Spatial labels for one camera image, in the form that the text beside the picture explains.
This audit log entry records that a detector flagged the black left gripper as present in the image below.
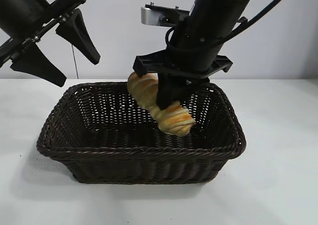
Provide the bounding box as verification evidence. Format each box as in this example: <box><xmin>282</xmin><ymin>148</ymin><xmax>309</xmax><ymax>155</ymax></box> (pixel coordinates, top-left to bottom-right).
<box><xmin>0</xmin><ymin>0</ymin><xmax>101</xmax><ymax>87</ymax></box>

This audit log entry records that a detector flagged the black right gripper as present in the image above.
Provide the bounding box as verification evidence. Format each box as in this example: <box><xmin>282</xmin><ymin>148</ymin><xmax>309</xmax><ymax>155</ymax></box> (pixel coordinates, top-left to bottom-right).
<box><xmin>132</xmin><ymin>11</ymin><xmax>234</xmax><ymax>111</ymax></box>

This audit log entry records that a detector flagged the long twisted golden bread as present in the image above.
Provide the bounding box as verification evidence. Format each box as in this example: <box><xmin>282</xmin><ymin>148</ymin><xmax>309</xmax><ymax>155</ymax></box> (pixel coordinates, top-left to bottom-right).
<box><xmin>126</xmin><ymin>71</ymin><xmax>197</xmax><ymax>137</ymax></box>

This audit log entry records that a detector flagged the dark brown wicker basket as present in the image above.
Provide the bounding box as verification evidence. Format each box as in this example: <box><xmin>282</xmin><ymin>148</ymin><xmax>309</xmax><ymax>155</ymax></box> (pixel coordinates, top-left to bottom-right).
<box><xmin>36</xmin><ymin>81</ymin><xmax>247</xmax><ymax>185</ymax></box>

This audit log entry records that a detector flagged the thin dark hanging cable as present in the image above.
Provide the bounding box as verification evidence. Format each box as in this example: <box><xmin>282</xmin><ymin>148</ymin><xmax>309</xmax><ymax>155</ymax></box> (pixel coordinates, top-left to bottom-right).
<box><xmin>71</xmin><ymin>42</ymin><xmax>80</xmax><ymax>80</ymax></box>

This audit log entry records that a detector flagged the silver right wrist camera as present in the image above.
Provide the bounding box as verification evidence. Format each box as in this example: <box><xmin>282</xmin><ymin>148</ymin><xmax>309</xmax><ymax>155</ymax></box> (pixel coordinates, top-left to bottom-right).
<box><xmin>141</xmin><ymin>2</ymin><xmax>192</xmax><ymax>26</ymax></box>

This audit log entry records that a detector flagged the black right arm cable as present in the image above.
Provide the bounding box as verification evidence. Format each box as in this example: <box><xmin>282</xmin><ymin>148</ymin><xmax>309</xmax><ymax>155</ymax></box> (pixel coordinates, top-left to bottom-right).
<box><xmin>218</xmin><ymin>0</ymin><xmax>295</xmax><ymax>42</ymax></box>

